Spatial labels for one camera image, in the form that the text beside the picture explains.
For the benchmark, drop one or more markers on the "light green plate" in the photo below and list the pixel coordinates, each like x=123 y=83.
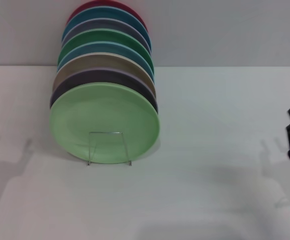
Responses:
x=102 y=115

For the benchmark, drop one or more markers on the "clear acrylic plate rack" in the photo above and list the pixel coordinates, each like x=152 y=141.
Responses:
x=128 y=155

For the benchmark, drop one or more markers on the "lilac plate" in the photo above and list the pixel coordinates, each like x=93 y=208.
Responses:
x=97 y=76

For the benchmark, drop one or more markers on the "beige plate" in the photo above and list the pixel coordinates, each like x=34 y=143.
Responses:
x=97 y=61

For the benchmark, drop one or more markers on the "light blue plate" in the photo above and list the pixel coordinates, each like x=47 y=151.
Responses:
x=97 y=48

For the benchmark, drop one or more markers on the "dark green plate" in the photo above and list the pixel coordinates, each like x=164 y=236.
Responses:
x=102 y=36

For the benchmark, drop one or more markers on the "grey purple plate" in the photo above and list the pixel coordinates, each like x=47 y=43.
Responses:
x=102 y=24

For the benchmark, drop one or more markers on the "teal plate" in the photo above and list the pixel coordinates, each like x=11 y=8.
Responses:
x=104 y=13

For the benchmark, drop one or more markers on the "crimson red plate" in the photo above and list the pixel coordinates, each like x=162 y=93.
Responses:
x=94 y=3

